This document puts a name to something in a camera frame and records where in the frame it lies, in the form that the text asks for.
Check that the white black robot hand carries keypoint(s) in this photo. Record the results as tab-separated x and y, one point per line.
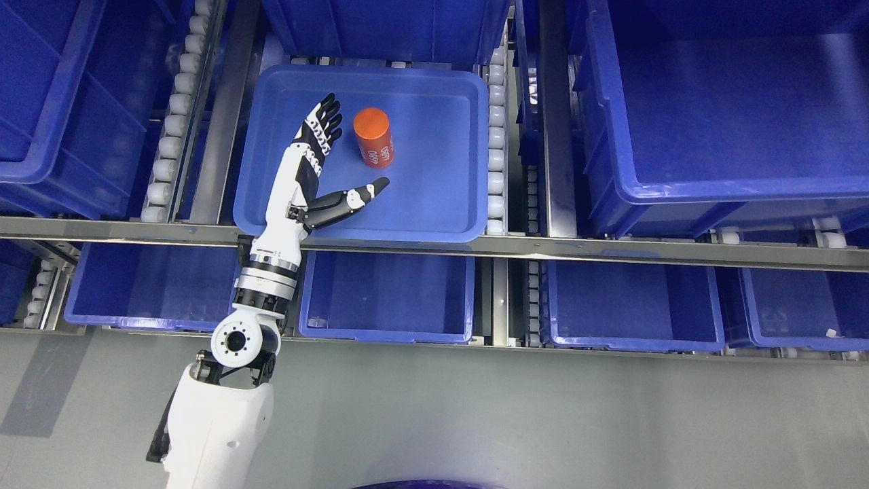
295	209

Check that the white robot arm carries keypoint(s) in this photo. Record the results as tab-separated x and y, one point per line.
222	406

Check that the large blue bin upper right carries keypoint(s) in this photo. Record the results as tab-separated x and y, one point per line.
701	115

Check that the large blue bin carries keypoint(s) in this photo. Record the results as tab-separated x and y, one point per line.
80	80
701	115

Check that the blue bin upper middle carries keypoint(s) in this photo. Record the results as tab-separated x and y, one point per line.
442	32

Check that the large blue bin upper left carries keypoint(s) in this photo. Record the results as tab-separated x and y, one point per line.
80	80

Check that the orange cylindrical capacitor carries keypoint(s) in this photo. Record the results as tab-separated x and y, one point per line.
373	135

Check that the blue bin lower left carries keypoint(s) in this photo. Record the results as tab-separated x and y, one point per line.
152	287

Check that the blue bin lower middle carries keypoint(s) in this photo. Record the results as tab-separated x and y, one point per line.
394	298

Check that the metal shelf rack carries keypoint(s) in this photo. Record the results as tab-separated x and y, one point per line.
538	200

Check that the shallow blue tray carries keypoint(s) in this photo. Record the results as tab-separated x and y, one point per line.
440	130

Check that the blue bin far right lower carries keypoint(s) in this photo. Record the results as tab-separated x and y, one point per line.
812	309

